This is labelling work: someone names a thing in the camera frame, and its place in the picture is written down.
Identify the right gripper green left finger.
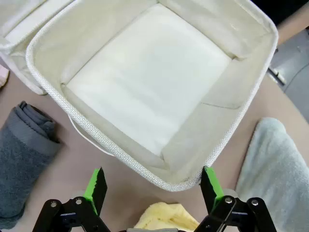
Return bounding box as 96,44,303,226
32,166,109,232

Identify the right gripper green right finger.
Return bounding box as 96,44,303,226
193,166,277,232

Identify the dark grey towel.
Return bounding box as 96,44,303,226
0,101,61,230

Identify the person left forearm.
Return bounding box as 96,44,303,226
277,20,309,46

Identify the yellow rolled towel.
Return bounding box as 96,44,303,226
131,202,201,230

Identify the light blue folded towel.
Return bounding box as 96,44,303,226
235,117,309,232

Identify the large beige fabric basket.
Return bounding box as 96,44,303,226
25,0,280,193

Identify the pink cloth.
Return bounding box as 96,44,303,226
0,64,10,90

